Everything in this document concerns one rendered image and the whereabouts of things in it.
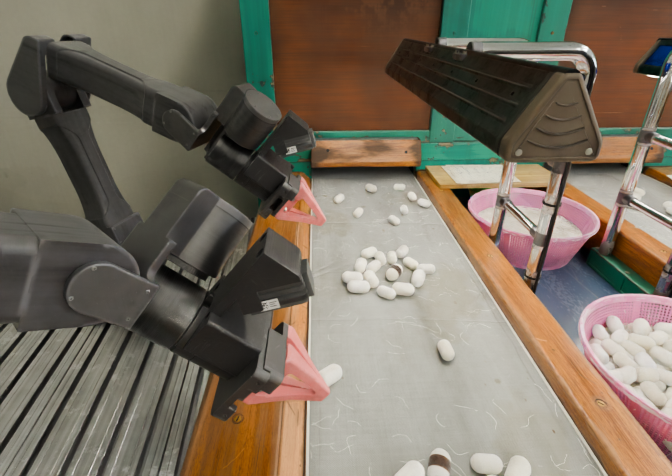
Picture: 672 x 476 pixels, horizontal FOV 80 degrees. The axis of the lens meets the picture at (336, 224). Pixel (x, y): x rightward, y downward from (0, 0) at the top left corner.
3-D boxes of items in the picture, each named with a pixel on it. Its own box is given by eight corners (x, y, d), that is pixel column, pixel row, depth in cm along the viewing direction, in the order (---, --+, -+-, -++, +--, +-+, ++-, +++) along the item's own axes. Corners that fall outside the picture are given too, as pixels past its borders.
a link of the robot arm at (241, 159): (268, 142, 60) (230, 112, 58) (259, 160, 56) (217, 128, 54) (245, 171, 64) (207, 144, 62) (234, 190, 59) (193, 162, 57)
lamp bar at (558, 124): (504, 164, 32) (523, 69, 29) (384, 74, 88) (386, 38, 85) (600, 163, 33) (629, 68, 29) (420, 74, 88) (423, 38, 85)
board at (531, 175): (439, 189, 101) (439, 184, 101) (424, 169, 114) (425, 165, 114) (566, 186, 102) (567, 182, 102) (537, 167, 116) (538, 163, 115)
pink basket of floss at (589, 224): (562, 296, 76) (576, 253, 72) (441, 246, 93) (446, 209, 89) (602, 246, 93) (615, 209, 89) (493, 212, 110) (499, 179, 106)
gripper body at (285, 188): (297, 167, 66) (260, 139, 63) (294, 190, 57) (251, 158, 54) (274, 195, 68) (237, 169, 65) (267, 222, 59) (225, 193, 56)
